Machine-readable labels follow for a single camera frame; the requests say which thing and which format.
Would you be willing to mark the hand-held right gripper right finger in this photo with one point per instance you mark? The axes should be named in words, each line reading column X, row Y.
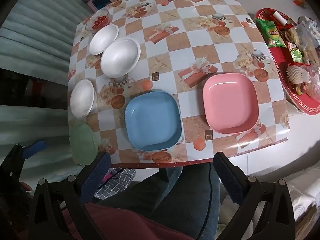
column 227, row 177

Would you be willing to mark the small green packet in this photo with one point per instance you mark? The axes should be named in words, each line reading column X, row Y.
column 296, row 56

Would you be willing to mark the pale green bowl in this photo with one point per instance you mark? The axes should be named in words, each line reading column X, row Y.
column 82, row 142

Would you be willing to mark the small white foam bowl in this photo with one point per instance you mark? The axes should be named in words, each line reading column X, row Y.
column 82, row 100

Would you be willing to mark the clear plastic bag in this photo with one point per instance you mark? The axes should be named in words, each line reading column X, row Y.
column 308, row 33

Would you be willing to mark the small white bottle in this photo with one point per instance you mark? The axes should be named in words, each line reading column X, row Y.
column 279, row 18

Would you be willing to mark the grey checkered cloth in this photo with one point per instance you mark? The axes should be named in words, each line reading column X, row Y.
column 117, row 182

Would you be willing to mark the person's maroon shirt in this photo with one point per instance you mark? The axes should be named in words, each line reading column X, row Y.
column 130, row 225

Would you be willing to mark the glass bowl with red fruit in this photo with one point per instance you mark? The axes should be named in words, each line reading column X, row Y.
column 98, row 20

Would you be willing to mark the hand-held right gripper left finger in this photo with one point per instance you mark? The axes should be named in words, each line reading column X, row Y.
column 98, row 172

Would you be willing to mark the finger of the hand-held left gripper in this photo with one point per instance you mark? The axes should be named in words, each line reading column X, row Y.
column 32, row 149

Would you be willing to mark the large white foam bowl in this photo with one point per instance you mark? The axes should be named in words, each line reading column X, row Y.
column 120, row 57

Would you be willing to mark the blue square plate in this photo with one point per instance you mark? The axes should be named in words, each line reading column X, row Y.
column 152, row 122

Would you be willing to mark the white fluffy cloth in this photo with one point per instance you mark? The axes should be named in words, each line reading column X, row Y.
column 305, row 197

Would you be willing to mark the green snack packet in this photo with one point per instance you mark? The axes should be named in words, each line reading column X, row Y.
column 270, row 33

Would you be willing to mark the person's jeans leg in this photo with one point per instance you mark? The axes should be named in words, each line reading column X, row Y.
column 175, row 192

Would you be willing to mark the red round tray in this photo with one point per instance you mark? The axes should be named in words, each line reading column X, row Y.
column 307, row 102

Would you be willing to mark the pale green curtain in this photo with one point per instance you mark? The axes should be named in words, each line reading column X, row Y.
column 37, row 30

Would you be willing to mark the medium white foam bowl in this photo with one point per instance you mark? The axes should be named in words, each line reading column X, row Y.
column 103, row 40

